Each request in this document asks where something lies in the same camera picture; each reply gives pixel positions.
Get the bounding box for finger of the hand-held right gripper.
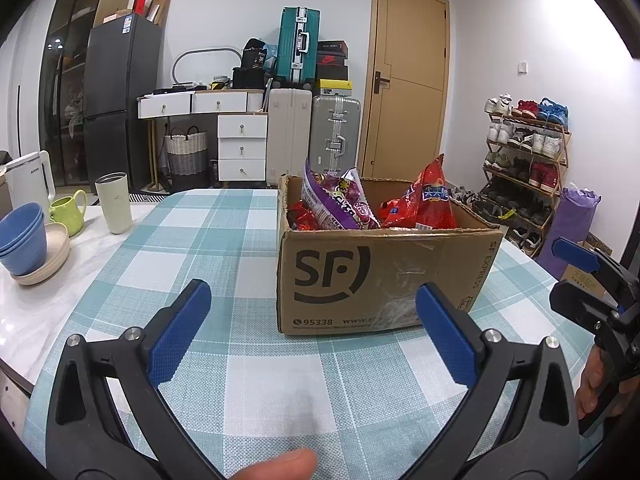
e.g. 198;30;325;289
549;280;631;331
555;237;640;306

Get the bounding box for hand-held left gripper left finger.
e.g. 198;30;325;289
45;279;226;480

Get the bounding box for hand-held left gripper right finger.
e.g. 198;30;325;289
400;282;581;480

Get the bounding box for brown cardboard box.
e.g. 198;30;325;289
276;174;504;336

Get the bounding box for large red snack packet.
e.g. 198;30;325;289
377;154;458;231

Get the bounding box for purple candy packet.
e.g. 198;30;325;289
300;157;381;231

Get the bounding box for person's right hand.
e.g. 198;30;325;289
574;347;608;421

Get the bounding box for person's left hand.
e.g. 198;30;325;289
227;449;317;480

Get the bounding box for small cardboard box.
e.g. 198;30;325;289
560;232;613;286

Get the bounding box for white tumbler with dark lid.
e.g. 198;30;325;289
95;172;134;235

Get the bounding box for striped floor mat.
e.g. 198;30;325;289
127;187;176;201

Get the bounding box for beige shallow bowl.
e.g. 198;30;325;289
11;221;72;287

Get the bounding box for shoe rack with shoes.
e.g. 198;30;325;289
482;92;571;256

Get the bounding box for green mug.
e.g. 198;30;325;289
48;189;88;237

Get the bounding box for blue bowl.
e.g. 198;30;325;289
0;255;47;277

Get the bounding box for blue stacked bowls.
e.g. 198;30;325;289
0;202;48;261

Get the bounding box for white drawer unit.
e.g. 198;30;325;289
217;113;268;182

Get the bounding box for white electric kettle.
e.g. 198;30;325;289
0;150;57;216

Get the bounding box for wooden door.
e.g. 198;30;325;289
361;0;451;178

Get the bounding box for white suitcase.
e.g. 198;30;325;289
266;87;314;186

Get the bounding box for white desk with drawers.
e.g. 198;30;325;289
137;89;266;191

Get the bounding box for silver suitcase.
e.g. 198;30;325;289
309;95;362;178

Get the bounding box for dark grey refrigerator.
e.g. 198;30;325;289
82;13;163;195

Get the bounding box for yellow black shoe box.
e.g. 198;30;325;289
314;79;354;97

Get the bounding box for black bag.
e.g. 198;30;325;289
241;37;267;68

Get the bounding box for dark glass cabinet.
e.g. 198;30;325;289
37;0;113;186

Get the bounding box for teal suitcase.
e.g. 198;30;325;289
276;7;321;88

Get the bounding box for woven basket with handles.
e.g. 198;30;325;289
165;127;209;176

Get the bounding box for grey arched frame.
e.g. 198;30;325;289
171;47;242;86

